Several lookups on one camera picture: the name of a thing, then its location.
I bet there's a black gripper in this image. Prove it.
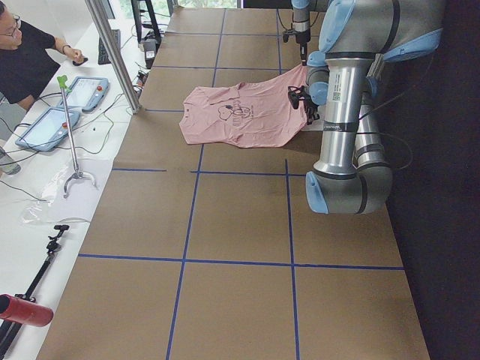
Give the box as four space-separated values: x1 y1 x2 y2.
287 85 319 125
282 20 311 66

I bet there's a pink Snoopy t-shirt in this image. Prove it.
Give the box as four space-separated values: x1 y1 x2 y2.
179 65 307 149

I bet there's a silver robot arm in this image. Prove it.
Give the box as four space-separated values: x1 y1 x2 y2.
282 0 330 66
289 1 446 214

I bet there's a black power adapter box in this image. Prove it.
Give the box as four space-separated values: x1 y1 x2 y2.
139 38 158 69

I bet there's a black keyboard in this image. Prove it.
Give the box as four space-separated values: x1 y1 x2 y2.
97 28 122 65

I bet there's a far blue teach pendant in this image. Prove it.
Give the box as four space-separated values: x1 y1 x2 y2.
66 76 110 113

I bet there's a blue teach pendant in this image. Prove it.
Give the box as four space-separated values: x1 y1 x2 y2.
66 76 110 113
15 107 71 152

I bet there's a black computer mouse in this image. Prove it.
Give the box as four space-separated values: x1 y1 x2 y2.
72 57 89 67

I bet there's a clear plastic bag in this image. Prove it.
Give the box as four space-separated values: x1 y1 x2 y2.
22 158 113 224

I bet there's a near blue teach pendant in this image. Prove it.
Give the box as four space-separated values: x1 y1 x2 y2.
15 107 71 152

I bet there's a person in black shirt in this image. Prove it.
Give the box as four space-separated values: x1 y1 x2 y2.
1 3 85 111

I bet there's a red cylinder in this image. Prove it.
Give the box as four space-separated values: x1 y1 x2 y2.
1 294 54 327

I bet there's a black tripod pole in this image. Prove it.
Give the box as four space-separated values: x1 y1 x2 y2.
1 224 70 359

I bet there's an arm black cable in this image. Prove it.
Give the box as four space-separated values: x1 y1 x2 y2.
355 85 413 173
276 7 297 38

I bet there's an aluminium frame post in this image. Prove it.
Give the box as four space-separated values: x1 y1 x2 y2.
85 0 140 114

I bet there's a metal grabber stick green handle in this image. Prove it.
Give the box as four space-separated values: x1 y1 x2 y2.
57 75 97 199

